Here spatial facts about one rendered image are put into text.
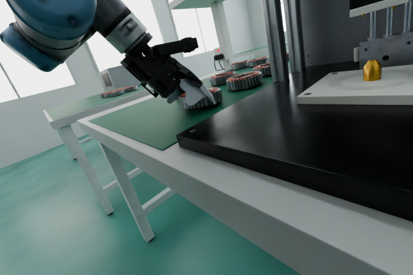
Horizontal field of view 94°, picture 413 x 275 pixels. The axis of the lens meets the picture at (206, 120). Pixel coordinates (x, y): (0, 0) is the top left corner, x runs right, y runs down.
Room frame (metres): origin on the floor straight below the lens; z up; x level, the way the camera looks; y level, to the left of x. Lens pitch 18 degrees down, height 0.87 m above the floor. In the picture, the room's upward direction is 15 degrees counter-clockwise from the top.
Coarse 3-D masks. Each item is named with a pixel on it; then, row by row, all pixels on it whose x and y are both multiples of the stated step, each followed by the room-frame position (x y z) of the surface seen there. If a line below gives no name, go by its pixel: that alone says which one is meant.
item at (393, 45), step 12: (384, 36) 0.35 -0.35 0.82; (396, 36) 0.32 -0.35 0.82; (408, 36) 0.31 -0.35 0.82; (360, 48) 0.36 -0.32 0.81; (372, 48) 0.35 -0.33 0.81; (384, 48) 0.34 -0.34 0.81; (396, 48) 0.32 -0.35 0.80; (408, 48) 0.31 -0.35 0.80; (360, 60) 0.36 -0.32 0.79; (384, 60) 0.33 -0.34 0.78; (396, 60) 0.32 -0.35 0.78; (408, 60) 0.31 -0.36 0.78
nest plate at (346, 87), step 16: (320, 80) 0.32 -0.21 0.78; (336, 80) 0.30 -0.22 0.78; (352, 80) 0.28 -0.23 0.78; (384, 80) 0.24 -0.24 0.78; (400, 80) 0.23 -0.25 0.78; (304, 96) 0.26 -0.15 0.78; (320, 96) 0.25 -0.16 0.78; (336, 96) 0.23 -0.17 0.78; (352, 96) 0.22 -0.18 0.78; (368, 96) 0.21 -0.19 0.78; (384, 96) 0.20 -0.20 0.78; (400, 96) 0.19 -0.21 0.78
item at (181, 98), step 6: (210, 90) 0.47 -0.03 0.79; (216, 90) 0.47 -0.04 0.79; (180, 96) 0.50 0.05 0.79; (216, 96) 0.46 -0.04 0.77; (180, 102) 0.48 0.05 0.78; (198, 102) 0.44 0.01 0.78; (204, 102) 0.45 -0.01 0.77; (216, 102) 0.46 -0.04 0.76; (186, 108) 0.46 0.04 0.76; (192, 108) 0.45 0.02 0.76; (198, 108) 0.45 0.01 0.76
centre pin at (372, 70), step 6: (372, 60) 0.26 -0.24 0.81; (366, 66) 0.26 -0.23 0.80; (372, 66) 0.25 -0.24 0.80; (378, 66) 0.25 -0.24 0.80; (366, 72) 0.26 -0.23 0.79; (372, 72) 0.25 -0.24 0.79; (378, 72) 0.25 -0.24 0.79; (366, 78) 0.26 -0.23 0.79; (372, 78) 0.25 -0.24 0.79; (378, 78) 0.25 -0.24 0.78
